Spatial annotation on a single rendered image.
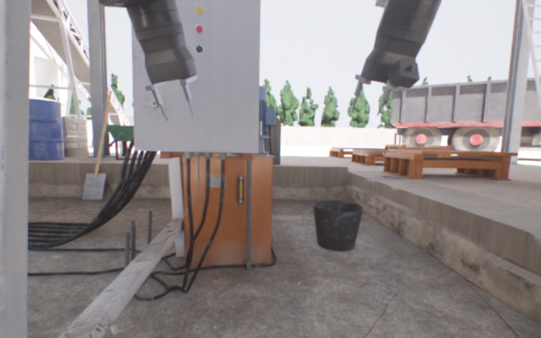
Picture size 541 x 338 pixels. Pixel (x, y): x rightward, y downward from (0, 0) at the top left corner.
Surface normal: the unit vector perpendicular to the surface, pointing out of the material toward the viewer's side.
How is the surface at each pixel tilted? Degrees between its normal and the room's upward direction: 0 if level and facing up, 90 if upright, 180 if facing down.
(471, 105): 90
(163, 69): 114
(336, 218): 99
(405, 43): 122
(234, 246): 90
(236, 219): 90
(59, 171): 90
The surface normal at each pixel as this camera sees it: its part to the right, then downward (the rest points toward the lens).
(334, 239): -0.32, 0.24
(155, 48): -0.11, 0.61
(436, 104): -0.51, 0.07
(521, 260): -1.00, 0.00
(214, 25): 0.05, 0.11
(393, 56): 0.07, 0.44
